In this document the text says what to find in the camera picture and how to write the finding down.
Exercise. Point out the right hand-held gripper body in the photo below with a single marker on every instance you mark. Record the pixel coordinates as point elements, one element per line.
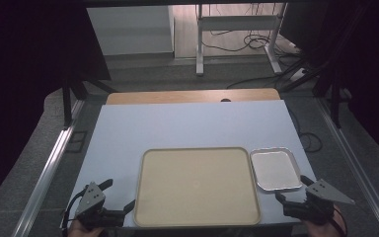
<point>319,205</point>

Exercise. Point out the black floor socket cover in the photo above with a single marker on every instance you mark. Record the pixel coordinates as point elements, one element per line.
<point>76,141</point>

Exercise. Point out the wooden table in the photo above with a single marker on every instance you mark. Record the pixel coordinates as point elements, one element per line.
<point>177,96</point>

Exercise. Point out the white board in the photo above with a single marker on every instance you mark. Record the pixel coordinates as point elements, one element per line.
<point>190,128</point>

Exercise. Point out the small silver metal tray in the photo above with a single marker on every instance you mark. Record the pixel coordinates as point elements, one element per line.
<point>275,169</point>

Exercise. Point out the white panel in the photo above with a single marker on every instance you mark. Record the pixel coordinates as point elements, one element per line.
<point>131,29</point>

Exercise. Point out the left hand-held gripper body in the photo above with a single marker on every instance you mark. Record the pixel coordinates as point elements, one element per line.
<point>91,198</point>

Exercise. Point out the white metal desk frame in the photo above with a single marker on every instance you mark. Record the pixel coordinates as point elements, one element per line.
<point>200,42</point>

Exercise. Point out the black metal stand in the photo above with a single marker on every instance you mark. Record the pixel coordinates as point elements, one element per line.
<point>67,102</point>
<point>335,98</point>

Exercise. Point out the person's left hand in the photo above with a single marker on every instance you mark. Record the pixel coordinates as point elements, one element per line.
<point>80,231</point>

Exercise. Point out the large beige plastic tray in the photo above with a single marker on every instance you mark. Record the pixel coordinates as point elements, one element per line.
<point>197,187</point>

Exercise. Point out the aluminium rail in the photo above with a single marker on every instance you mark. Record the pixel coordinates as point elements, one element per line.
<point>355,164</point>
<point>46,174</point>

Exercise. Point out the person's right hand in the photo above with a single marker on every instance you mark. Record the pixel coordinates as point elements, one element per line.
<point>324,229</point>

